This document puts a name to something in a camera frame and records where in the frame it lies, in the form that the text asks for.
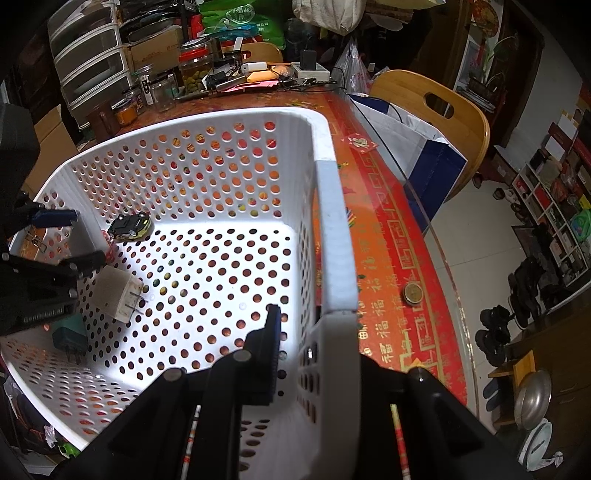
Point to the plain cardboard box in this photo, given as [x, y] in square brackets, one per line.
[51, 134]

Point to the printed cardboard box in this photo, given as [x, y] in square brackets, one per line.
[157, 50]

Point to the white power strip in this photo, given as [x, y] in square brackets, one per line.
[314, 70]

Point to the row of dark shoes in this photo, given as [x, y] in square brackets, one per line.
[517, 304]

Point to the white cube shelf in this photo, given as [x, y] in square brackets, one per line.
[554, 203]

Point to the red-lidded pickle jar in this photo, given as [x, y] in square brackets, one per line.
[196, 69]

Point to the brass coin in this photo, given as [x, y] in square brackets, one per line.
[412, 294]

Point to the white perforated plastic basket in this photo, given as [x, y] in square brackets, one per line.
[207, 258]

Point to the clear plastic bag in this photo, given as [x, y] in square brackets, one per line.
[355, 64]

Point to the green shopping bag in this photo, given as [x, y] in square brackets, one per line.
[240, 18]

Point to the white canvas tote bag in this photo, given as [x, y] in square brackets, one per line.
[325, 14]

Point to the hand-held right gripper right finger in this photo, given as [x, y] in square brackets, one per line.
[376, 397]

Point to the empty glass jar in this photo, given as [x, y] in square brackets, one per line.
[161, 90]

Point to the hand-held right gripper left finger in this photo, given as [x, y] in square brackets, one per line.
[275, 337]

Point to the mint green charger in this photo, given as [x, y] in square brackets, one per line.
[69, 340]

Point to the white and blue paper bag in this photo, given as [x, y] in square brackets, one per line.
[415, 159]

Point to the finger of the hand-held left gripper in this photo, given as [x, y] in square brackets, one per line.
[78, 265]
[55, 218]

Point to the small wooden stool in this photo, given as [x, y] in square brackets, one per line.
[512, 383]

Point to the metal pot lid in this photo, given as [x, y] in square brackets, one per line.
[533, 399]

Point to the brown ceramic pitcher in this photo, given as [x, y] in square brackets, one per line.
[104, 121]

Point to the stacked grey plastic drawers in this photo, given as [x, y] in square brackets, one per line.
[85, 60]

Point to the small orange-filled jar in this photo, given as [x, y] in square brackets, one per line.
[127, 110]

